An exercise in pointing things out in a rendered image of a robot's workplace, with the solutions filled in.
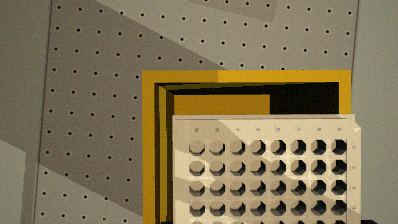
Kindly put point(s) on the yellow plastics bin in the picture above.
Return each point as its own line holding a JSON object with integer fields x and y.
{"x": 222, "y": 92}

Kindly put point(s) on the beige well plate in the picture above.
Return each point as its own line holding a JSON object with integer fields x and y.
{"x": 221, "y": 169}

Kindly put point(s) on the grey perforated base plate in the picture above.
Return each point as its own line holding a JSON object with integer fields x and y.
{"x": 89, "y": 166}

